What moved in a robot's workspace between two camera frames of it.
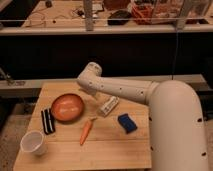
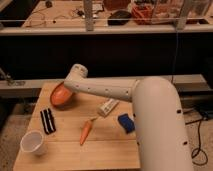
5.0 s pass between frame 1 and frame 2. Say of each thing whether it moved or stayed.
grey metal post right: stayed
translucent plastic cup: stayed
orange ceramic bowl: moved
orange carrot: stayed
